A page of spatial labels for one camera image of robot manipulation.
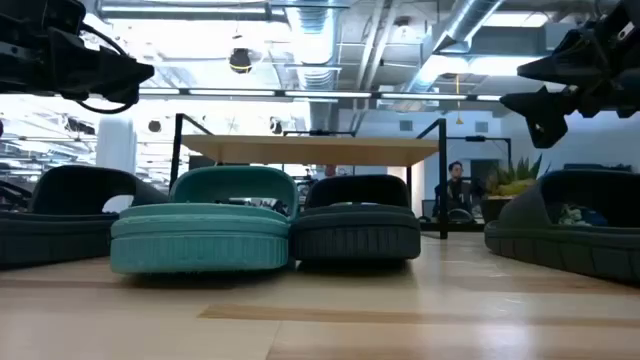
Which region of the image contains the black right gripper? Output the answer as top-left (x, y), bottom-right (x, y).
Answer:
top-left (499, 0), bottom-right (640, 150)

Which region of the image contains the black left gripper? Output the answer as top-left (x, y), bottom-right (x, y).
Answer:
top-left (0, 27), bottom-right (155, 106)

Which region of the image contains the dark green slide sandal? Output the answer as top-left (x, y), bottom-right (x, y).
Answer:
top-left (483, 168), bottom-right (640, 285)

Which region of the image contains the dark grey slide sandal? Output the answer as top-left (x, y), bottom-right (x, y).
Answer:
top-left (289, 173), bottom-right (422, 262)
top-left (0, 164), bottom-right (171, 269)

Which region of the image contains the teal slide sandal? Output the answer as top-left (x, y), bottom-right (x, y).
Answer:
top-left (109, 165), bottom-right (300, 275)

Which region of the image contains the white round column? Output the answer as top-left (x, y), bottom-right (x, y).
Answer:
top-left (95, 115), bottom-right (137, 214)

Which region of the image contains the black monitor screen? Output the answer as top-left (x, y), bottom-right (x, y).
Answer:
top-left (564, 162), bottom-right (634, 174)

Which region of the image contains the yellow hanging pendant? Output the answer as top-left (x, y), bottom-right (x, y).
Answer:
top-left (453, 74), bottom-right (465, 126)

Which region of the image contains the succulent plant in black pot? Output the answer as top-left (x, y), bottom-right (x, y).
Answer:
top-left (479, 154), bottom-right (545, 224)

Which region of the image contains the black ceiling dome yellow band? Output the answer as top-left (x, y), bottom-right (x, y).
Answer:
top-left (228, 47), bottom-right (253, 75)

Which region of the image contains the person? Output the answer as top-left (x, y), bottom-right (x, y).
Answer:
top-left (432, 160), bottom-right (475, 221)

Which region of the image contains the overhead LED light bar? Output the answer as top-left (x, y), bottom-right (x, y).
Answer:
top-left (138, 87), bottom-right (503, 103)

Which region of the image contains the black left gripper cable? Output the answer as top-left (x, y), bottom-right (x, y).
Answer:
top-left (74, 22), bottom-right (140, 116)

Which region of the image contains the silver spiral air duct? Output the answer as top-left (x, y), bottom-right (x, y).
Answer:
top-left (407, 0), bottom-right (505, 94)

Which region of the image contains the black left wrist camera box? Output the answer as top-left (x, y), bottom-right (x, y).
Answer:
top-left (0, 0), bottom-right (87, 36)

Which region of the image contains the wooden shelf black metal frame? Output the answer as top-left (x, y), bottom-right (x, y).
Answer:
top-left (168, 113), bottom-right (449, 240)

